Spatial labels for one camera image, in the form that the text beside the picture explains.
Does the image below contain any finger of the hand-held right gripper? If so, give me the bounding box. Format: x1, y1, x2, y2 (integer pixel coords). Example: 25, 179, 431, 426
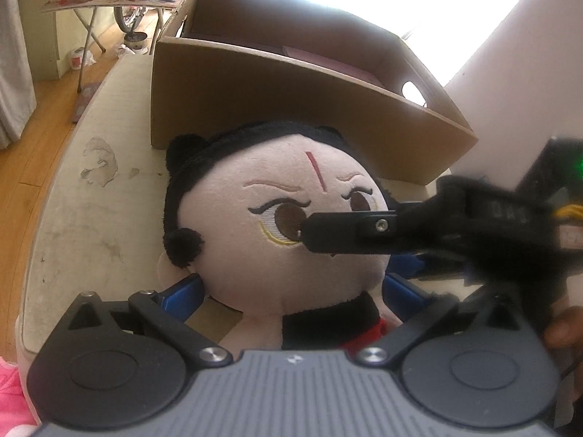
387, 253, 473, 284
301, 210, 404, 256

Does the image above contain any plush doll with red dress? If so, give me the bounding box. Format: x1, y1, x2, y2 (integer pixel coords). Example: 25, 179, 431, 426
157, 121, 411, 357

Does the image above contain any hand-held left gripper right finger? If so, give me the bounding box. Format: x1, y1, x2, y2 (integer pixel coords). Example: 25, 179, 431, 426
357, 273, 536, 369

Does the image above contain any person's right hand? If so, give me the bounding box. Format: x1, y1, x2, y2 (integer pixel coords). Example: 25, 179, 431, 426
544, 305, 583, 351

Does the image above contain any folding table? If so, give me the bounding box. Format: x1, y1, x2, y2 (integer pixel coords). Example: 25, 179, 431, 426
39, 0, 207, 56

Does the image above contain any bicycle wheel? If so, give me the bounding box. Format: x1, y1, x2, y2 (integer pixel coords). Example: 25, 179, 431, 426
114, 4, 151, 56

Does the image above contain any grey curtain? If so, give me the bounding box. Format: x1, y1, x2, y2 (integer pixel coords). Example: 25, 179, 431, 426
0, 0, 38, 152

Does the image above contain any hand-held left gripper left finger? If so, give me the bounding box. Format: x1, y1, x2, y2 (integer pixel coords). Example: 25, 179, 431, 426
57, 273, 235, 370

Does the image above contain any cream desktop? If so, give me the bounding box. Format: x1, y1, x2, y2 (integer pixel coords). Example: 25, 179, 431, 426
16, 54, 456, 366

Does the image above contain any pale green cabinet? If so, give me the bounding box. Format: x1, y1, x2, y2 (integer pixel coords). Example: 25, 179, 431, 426
16, 0, 61, 81

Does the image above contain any yellow coiled cable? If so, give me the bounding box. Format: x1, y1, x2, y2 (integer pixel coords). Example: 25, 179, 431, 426
553, 204, 583, 222

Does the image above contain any pink flat board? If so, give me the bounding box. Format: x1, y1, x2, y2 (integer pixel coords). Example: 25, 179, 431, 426
282, 44, 389, 88

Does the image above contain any brown cardboard box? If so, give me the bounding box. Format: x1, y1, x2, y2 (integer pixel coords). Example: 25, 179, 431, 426
150, 0, 479, 187

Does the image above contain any black cable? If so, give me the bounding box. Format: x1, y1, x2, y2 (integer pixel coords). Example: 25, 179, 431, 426
559, 354, 583, 381

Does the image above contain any pink floral clothing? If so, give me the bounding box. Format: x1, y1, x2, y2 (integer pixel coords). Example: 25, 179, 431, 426
0, 356, 44, 437

